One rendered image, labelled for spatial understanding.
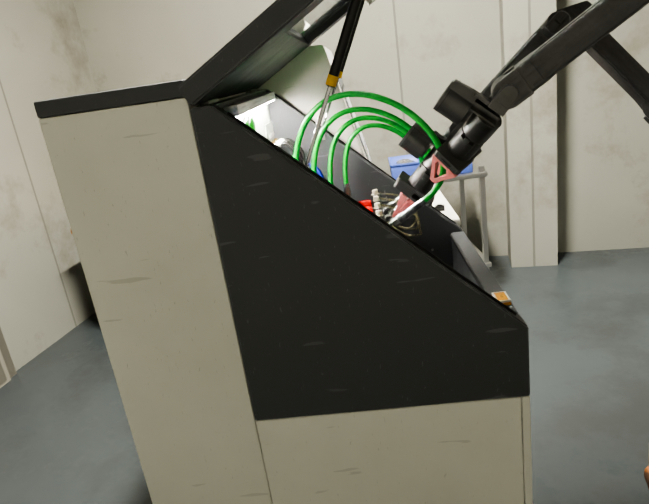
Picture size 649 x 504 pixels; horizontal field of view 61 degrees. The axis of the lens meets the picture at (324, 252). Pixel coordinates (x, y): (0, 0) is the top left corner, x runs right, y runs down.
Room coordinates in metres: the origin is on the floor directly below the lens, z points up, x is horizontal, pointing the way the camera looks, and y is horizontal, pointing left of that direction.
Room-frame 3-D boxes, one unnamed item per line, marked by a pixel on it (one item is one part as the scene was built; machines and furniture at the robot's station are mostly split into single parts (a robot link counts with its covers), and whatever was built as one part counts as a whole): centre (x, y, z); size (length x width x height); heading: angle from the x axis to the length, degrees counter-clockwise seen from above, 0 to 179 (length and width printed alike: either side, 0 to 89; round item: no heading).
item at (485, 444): (1.34, -0.12, 0.39); 0.70 x 0.58 x 0.79; 175
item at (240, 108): (1.36, 0.11, 1.43); 0.54 x 0.03 x 0.02; 175
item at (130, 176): (1.73, 0.28, 0.75); 1.40 x 0.28 x 1.50; 175
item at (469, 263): (1.32, -0.39, 0.87); 0.62 x 0.04 x 0.16; 175
